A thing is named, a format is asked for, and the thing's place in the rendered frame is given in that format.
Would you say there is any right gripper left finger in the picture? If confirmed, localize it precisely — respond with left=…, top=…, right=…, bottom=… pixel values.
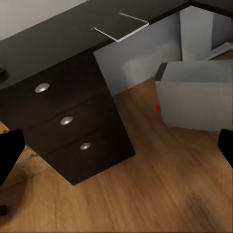
left=0, top=129, right=25, bottom=187

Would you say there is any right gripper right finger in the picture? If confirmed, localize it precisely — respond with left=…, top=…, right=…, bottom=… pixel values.
left=217, top=129, right=233, bottom=168

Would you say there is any notebook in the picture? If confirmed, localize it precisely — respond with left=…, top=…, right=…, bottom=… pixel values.
left=94, top=13, right=149, bottom=42

